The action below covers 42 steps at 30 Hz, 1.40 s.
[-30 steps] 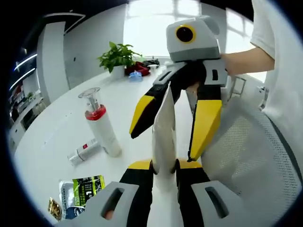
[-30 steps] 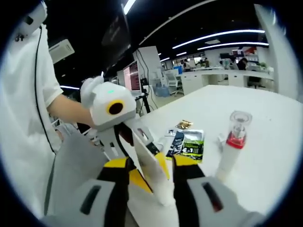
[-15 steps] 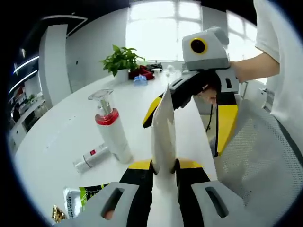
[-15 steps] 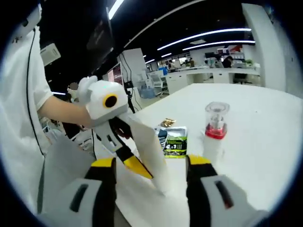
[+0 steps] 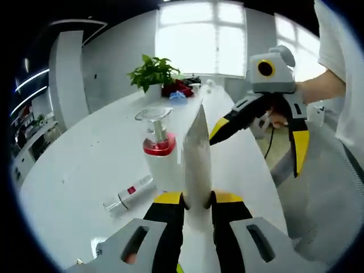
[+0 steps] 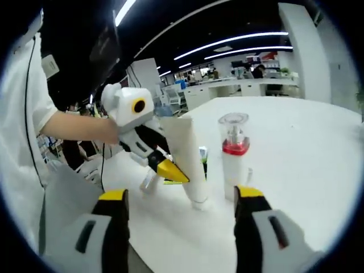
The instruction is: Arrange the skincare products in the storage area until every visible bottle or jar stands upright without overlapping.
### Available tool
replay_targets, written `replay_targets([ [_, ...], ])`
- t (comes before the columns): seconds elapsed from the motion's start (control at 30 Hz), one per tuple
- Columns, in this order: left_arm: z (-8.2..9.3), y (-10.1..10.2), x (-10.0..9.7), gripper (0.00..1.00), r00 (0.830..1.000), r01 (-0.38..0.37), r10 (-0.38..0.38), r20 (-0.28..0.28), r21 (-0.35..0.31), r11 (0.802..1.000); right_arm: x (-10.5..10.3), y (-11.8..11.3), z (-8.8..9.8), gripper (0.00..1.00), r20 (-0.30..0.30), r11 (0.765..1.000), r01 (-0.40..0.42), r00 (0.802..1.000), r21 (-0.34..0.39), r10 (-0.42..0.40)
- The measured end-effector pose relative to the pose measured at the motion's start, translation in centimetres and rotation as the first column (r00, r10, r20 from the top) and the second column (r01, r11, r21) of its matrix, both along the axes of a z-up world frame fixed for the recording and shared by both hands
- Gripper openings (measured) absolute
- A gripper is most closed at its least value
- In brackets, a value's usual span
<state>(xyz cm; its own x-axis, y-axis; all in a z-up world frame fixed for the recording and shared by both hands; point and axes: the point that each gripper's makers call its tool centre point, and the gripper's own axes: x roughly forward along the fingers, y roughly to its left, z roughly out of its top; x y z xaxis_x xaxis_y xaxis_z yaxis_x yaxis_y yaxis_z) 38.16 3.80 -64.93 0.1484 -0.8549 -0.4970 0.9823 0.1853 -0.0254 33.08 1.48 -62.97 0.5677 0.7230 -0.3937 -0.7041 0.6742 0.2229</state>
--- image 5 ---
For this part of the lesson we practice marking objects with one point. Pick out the dark red cloth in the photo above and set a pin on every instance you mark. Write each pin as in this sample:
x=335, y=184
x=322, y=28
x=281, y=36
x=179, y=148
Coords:
x=179, y=88

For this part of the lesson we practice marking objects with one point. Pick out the potted green plant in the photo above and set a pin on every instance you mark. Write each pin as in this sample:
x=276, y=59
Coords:
x=153, y=75

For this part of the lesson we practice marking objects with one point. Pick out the white skincare tube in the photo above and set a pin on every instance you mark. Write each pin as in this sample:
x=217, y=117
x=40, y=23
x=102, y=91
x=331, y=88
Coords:
x=197, y=170

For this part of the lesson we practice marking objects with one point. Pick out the long ceiling light strip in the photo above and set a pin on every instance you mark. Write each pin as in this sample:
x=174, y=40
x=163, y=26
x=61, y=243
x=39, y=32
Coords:
x=31, y=79
x=28, y=99

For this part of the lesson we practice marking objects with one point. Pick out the blue crumpled cloth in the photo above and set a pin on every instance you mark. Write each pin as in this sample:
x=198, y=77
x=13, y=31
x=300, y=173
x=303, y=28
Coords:
x=178, y=96

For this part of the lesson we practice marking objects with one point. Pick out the red collar skincare pump bottle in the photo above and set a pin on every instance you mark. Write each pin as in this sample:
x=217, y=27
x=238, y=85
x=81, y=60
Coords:
x=160, y=159

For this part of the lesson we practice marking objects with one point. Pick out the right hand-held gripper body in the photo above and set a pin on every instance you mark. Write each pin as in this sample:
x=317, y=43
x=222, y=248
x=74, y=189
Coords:
x=278, y=82

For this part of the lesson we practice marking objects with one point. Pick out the person's right hand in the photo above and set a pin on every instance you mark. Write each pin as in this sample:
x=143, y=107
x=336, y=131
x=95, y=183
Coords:
x=308, y=91

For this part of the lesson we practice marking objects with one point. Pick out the small white skincare bottle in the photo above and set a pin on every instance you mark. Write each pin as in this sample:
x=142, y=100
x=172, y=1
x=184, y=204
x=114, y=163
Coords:
x=128, y=196

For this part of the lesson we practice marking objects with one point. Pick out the person's grey trousers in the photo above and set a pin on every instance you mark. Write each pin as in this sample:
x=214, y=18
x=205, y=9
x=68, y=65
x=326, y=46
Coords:
x=327, y=199

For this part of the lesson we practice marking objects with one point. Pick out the bright window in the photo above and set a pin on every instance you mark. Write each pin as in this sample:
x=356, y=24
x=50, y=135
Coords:
x=199, y=37

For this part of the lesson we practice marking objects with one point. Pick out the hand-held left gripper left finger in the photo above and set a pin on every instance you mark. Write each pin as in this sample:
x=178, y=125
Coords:
x=119, y=250

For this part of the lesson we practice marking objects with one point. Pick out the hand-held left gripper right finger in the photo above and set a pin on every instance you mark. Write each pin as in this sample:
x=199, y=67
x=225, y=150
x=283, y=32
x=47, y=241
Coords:
x=250, y=247

